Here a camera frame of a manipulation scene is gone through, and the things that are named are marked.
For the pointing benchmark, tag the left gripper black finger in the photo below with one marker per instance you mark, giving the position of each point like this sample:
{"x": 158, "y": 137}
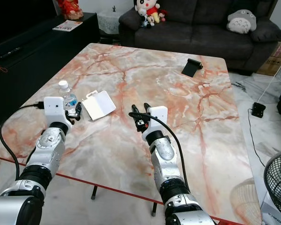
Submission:
{"x": 78, "y": 108}

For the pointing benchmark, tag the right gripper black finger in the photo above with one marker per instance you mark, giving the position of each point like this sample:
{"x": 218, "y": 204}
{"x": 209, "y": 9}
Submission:
{"x": 134, "y": 111}
{"x": 147, "y": 109}

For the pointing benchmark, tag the white paper bag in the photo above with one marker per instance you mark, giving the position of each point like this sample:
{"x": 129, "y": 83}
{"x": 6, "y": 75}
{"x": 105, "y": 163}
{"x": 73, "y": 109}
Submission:
{"x": 99, "y": 104}

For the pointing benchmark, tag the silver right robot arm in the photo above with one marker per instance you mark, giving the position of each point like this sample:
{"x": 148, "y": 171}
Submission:
{"x": 161, "y": 152}

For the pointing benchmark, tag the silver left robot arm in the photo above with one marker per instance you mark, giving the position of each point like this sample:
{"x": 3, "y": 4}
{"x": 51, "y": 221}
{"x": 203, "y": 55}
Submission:
{"x": 50, "y": 147}

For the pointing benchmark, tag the clear plastic water bottle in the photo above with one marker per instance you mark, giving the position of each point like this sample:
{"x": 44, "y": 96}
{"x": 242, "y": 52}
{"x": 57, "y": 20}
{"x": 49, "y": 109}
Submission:
{"x": 64, "y": 87}

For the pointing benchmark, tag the black TV cabinet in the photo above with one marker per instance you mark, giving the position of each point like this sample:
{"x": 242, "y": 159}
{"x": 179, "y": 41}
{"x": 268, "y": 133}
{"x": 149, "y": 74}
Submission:
{"x": 37, "y": 70}

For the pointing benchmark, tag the black phone stand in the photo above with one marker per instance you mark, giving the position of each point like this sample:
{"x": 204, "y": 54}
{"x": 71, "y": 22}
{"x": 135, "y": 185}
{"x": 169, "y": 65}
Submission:
{"x": 191, "y": 67}

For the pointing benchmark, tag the dark grey fabric sofa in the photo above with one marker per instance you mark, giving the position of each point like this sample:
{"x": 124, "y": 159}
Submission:
{"x": 196, "y": 42}

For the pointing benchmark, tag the red white magazine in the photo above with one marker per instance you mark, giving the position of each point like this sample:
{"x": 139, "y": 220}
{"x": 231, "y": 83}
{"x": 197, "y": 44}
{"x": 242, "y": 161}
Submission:
{"x": 67, "y": 26}

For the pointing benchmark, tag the small panda plush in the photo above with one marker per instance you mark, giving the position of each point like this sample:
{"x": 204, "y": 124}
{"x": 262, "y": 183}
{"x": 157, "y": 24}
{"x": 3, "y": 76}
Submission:
{"x": 146, "y": 21}

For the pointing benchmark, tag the white lace covered side table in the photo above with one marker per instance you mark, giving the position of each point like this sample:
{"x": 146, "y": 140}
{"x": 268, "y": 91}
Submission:
{"x": 109, "y": 23}

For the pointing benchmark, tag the red dressed doll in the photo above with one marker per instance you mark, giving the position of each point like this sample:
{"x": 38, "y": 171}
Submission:
{"x": 69, "y": 8}

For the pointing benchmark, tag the cartoon boy plush doll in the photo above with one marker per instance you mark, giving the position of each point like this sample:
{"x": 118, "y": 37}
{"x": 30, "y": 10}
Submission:
{"x": 147, "y": 4}

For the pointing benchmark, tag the black television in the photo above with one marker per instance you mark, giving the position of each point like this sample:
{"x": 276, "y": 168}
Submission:
{"x": 18, "y": 18}

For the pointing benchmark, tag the black power adapter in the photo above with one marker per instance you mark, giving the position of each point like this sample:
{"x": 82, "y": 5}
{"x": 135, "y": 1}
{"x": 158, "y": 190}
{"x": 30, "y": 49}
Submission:
{"x": 259, "y": 110}

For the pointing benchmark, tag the grey Totoro plush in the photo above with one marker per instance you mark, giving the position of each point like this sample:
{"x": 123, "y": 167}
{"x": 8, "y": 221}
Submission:
{"x": 241, "y": 22}

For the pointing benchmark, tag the brown cardboard box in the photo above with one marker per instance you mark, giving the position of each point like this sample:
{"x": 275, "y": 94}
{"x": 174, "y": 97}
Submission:
{"x": 274, "y": 58}

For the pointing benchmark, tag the white floor fan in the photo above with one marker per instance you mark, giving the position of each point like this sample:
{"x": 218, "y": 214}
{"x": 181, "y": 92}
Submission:
{"x": 278, "y": 178}

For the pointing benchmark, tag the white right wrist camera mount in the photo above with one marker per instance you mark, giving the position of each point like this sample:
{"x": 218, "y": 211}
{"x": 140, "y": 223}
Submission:
{"x": 158, "y": 115}

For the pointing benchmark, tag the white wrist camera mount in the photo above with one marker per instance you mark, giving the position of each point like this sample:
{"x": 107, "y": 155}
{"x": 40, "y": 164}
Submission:
{"x": 52, "y": 107}
{"x": 158, "y": 115}

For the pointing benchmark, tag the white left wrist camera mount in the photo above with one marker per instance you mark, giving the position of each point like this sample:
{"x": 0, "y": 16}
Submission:
{"x": 52, "y": 107}

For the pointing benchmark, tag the black metal table frame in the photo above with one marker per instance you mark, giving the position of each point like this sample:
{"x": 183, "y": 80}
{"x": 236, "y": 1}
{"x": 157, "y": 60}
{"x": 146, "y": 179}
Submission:
{"x": 94, "y": 192}

